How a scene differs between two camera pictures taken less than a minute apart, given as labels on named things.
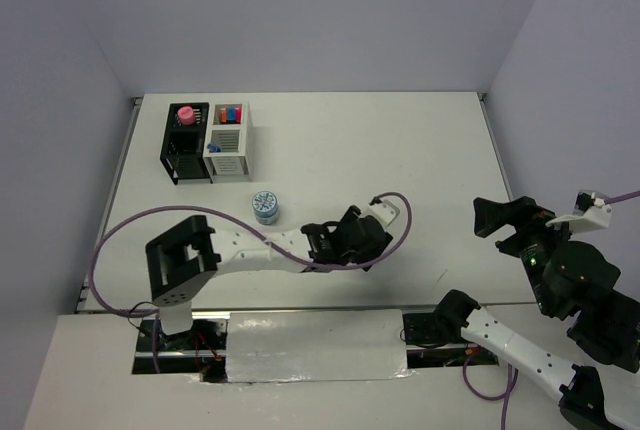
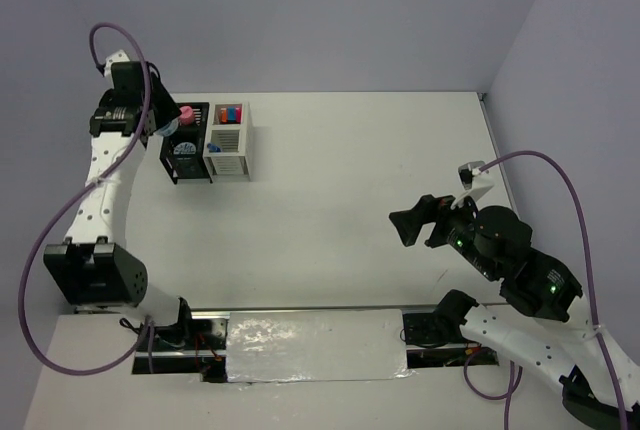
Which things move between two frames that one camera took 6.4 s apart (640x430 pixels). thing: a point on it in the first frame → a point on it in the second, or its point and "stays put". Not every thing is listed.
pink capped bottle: (186, 115) stays put
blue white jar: (265, 207) → (169, 128)
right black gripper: (488, 212) → (405, 222)
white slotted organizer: (230, 127) stays put
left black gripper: (370, 253) → (168, 107)
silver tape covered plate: (305, 346) stays put
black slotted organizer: (186, 145) stays put
